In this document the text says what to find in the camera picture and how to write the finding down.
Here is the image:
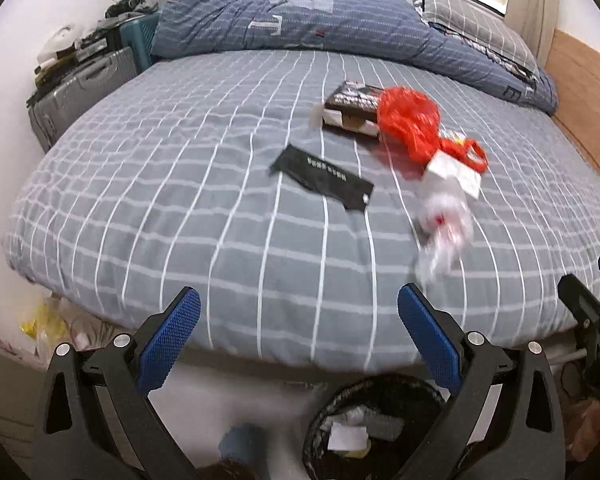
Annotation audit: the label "beige curtain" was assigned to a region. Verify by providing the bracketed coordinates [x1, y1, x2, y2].
[505, 0, 561, 68]

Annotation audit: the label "black flat devices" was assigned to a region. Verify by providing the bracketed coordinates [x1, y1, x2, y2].
[77, 27, 123, 61]

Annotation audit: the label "red plastic bag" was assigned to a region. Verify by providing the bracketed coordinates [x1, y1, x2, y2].
[377, 86, 490, 173]

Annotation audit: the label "blue rounded object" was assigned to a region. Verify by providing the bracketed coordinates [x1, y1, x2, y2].
[219, 425, 261, 466]

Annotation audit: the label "black tangled cables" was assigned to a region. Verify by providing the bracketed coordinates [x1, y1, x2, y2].
[104, 0, 158, 18]

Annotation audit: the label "white plastic object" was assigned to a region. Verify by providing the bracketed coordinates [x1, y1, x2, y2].
[35, 24, 83, 73]

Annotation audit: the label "yellow white snack packet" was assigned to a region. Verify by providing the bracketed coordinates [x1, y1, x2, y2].
[440, 130, 473, 153]

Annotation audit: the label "teal hard suitcase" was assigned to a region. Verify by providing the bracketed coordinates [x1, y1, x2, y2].
[120, 12, 161, 73]

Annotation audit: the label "small white carton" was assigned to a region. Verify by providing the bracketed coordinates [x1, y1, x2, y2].
[424, 154, 482, 200]

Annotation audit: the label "brown snack box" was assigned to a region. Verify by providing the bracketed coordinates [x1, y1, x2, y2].
[310, 80, 388, 143]

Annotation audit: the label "yellow plastic bag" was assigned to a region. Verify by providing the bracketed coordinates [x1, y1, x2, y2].
[20, 297, 73, 356]

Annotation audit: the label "bed with grey checked sheet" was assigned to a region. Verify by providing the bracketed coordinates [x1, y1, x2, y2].
[2, 50, 600, 373]

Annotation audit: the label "grey checked pillow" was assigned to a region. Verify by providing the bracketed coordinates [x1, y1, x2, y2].
[412, 0, 541, 78]

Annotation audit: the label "black packet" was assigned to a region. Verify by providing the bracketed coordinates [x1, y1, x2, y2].
[270, 144, 376, 213]

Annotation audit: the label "grey hard suitcase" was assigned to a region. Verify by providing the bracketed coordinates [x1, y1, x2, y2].
[27, 47, 136, 153]

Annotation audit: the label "black lined trash bin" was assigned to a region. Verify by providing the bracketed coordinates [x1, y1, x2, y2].
[302, 374, 451, 480]

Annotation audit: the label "clear plastic bag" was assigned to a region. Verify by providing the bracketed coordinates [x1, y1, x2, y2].
[412, 180, 476, 281]

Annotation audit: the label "blue striped quilt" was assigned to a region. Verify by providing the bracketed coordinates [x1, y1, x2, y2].
[150, 0, 558, 113]

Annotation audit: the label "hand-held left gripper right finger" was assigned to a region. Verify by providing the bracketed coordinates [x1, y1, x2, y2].
[397, 282, 567, 480]

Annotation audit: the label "person's right hand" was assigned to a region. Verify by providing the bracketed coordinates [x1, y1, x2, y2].
[564, 400, 600, 453]

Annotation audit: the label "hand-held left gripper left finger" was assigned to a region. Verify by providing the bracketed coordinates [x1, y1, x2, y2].
[30, 286, 203, 480]

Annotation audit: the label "wooden headboard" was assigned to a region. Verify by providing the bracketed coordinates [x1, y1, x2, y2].
[542, 27, 600, 181]

